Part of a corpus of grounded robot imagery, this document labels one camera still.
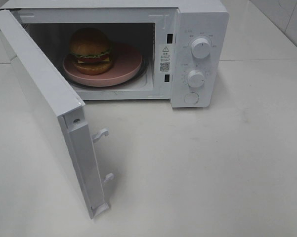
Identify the white microwave oven body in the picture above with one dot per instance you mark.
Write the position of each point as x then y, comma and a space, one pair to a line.
160, 29

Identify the upper white power knob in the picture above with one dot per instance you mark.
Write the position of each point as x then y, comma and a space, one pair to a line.
200, 47

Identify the white microwave door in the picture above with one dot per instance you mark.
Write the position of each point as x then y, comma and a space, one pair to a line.
58, 110

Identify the toy hamburger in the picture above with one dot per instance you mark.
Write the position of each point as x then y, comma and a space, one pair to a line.
91, 50

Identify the round white door button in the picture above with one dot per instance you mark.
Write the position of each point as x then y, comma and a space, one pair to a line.
191, 98

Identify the lower white timer knob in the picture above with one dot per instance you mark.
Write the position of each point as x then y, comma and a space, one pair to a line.
195, 78

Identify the glass microwave turntable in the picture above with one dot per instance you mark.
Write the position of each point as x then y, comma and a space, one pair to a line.
143, 71

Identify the pink round plate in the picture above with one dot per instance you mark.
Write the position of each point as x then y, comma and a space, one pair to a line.
123, 52

